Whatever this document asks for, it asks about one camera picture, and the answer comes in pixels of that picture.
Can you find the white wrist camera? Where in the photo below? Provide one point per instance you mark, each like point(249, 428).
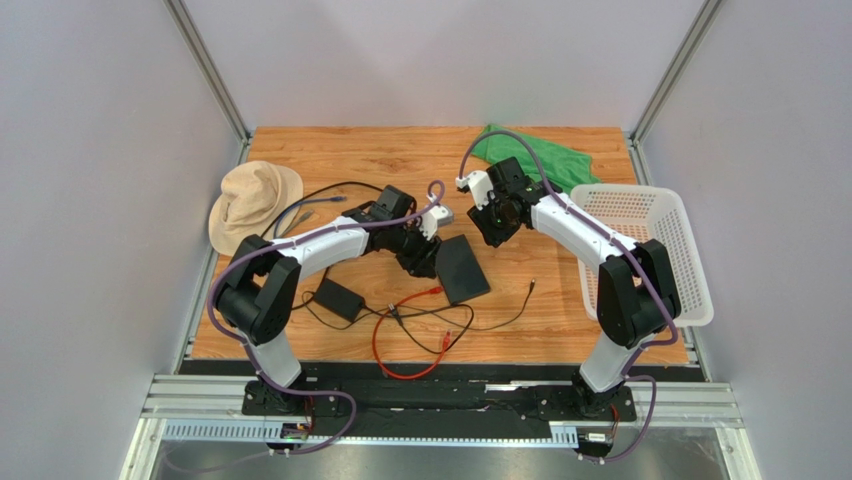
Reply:
point(436, 217)
point(479, 185)

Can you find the black network switch box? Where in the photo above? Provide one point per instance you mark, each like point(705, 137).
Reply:
point(459, 271)

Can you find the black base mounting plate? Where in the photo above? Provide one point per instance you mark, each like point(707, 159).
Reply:
point(457, 402)

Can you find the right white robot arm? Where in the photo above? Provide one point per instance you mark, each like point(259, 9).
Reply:
point(637, 296)

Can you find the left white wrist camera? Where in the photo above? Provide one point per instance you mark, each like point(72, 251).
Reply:
point(436, 217)

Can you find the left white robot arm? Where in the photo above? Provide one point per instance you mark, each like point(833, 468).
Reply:
point(252, 299)

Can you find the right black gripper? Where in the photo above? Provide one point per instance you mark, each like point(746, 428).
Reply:
point(492, 222)

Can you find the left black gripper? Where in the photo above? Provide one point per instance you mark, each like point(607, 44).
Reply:
point(423, 262)

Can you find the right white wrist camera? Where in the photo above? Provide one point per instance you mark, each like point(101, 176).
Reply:
point(479, 185)

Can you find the black power adapter brick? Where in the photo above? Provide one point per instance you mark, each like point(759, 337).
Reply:
point(339, 300)

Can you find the aluminium frame rail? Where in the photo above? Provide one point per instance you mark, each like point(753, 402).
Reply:
point(214, 418)

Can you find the beige bucket hat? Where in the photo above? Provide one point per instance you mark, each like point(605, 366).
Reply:
point(252, 196)

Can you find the green cloth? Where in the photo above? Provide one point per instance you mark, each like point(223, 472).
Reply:
point(565, 168)

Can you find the white plastic basket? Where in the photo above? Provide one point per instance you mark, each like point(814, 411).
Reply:
point(644, 213)

